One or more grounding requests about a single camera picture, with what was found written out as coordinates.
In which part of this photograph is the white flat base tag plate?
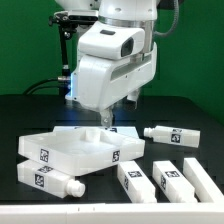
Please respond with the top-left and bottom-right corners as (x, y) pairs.
(53, 126), (139, 138)

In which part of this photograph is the white square desk top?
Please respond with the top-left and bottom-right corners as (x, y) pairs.
(18, 127), (145, 176)

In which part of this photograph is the grey arm hose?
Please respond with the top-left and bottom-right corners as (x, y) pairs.
(153, 0), (180, 38)

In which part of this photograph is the black camera on stand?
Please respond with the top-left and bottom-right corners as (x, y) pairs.
(48, 11), (98, 96)

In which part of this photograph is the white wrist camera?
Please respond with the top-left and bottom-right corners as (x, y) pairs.
(78, 22), (145, 60)

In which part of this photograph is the white L-shaped fence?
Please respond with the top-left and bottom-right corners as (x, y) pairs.
(0, 157), (224, 224)

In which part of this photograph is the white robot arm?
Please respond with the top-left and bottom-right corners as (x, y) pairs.
(53, 0), (158, 127)

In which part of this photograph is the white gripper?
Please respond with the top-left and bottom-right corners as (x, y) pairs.
(65, 44), (157, 127)

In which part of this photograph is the black cable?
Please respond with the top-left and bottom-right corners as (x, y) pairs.
(22, 77), (68, 96)

